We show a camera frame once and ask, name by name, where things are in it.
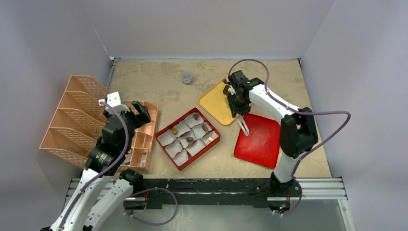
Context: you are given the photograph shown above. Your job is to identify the red box lid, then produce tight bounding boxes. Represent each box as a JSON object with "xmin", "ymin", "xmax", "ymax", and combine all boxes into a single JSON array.
[{"xmin": 233, "ymin": 114, "xmax": 280, "ymax": 168}]

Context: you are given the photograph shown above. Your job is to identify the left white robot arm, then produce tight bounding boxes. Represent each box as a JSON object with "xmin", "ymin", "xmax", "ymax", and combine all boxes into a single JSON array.
[{"xmin": 43, "ymin": 99, "xmax": 151, "ymax": 231}]

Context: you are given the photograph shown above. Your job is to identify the pink plastic file rack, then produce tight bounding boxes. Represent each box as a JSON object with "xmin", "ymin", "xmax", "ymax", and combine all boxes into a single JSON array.
[{"xmin": 39, "ymin": 76, "xmax": 159, "ymax": 173}]

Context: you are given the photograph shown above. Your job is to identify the yellow plastic tray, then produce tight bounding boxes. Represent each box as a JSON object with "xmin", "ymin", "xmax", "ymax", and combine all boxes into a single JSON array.
[{"xmin": 198, "ymin": 78, "xmax": 234, "ymax": 126}]

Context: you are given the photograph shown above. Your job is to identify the red compartment chocolate box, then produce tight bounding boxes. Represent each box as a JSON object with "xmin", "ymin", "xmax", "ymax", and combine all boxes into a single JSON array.
[{"xmin": 154, "ymin": 108, "xmax": 221, "ymax": 171}]

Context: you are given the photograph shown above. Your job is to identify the metal serving tongs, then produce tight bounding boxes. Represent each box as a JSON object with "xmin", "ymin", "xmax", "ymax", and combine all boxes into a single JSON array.
[{"xmin": 236, "ymin": 115, "xmax": 250, "ymax": 136}]

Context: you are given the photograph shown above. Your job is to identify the black metal base rail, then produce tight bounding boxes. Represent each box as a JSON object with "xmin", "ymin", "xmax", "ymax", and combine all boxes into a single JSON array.
[{"xmin": 68, "ymin": 177, "xmax": 348, "ymax": 211}]

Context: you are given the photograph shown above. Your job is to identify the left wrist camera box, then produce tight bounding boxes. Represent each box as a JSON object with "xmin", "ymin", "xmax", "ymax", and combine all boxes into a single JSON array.
[{"xmin": 98, "ymin": 91, "xmax": 128, "ymax": 115}]

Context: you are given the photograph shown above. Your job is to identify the small clear plastic jar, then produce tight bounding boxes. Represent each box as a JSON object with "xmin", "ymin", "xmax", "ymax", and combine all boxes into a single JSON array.
[{"xmin": 181, "ymin": 72, "xmax": 193, "ymax": 85}]

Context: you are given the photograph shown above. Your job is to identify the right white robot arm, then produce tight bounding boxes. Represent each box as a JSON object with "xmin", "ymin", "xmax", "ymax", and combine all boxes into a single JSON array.
[{"xmin": 226, "ymin": 70, "xmax": 318, "ymax": 196}]

